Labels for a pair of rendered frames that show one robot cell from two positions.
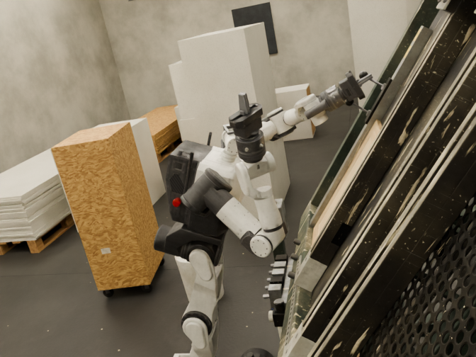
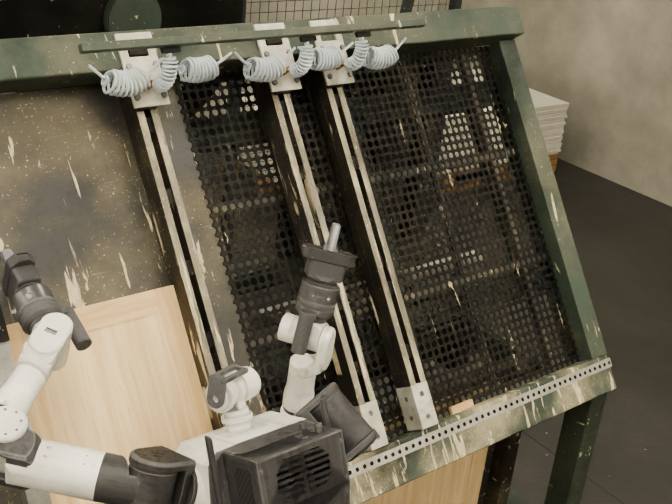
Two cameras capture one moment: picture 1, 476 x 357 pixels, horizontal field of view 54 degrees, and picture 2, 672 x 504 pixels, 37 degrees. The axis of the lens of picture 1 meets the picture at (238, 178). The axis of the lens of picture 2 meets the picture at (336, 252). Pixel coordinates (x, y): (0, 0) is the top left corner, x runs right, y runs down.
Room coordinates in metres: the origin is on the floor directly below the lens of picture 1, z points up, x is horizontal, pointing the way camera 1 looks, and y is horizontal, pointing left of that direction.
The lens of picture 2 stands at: (3.03, 1.06, 2.49)
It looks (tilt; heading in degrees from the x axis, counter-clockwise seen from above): 24 degrees down; 214
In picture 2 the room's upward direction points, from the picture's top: 6 degrees clockwise
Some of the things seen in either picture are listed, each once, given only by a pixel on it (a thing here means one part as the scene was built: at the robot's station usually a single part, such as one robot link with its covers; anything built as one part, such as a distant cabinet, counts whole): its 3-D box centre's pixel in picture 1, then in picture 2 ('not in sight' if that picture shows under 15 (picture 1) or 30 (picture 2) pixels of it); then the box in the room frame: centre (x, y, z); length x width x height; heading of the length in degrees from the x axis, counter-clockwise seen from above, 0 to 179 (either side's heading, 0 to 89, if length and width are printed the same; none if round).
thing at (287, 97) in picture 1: (291, 112); not in sight; (6.88, -0.98, 0.36); 0.58 x 0.45 x 0.72; 72
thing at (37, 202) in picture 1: (59, 183); not in sight; (5.70, 2.23, 0.31); 2.46 x 1.04 x 0.63; 162
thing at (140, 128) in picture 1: (113, 172); not in sight; (5.11, 1.37, 0.48); 1.00 x 0.64 x 0.95; 162
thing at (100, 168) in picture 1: (115, 211); not in sight; (3.42, 0.98, 0.63); 0.50 x 0.42 x 1.25; 171
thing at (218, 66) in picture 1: (241, 121); not in sight; (4.58, -0.14, 0.88); 0.90 x 0.60 x 1.75; 162
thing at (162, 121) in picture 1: (158, 131); not in sight; (8.21, 1.22, 0.22); 2.46 x 1.04 x 0.44; 162
